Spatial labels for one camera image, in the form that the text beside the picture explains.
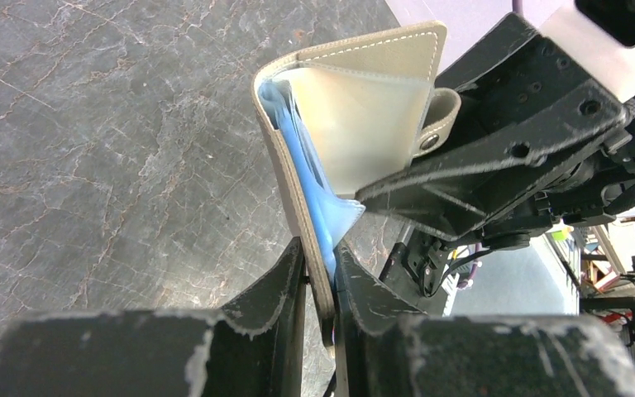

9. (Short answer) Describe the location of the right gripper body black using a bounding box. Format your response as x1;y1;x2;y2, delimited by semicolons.
476;96;635;249

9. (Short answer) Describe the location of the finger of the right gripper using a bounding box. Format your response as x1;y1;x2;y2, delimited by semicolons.
356;13;628;242

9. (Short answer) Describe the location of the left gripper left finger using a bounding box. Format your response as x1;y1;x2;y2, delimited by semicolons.
0;238;306;396

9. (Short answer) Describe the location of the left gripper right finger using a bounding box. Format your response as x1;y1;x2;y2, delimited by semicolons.
335;243;635;396

